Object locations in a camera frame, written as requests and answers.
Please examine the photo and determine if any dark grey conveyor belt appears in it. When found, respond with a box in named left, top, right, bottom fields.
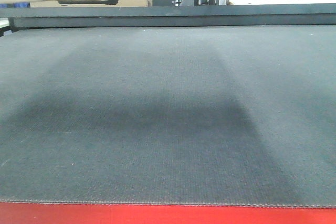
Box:
left=1, top=25, right=335, bottom=207

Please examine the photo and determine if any red conveyor edge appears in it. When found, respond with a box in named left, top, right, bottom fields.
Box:
left=1, top=202, right=335, bottom=223

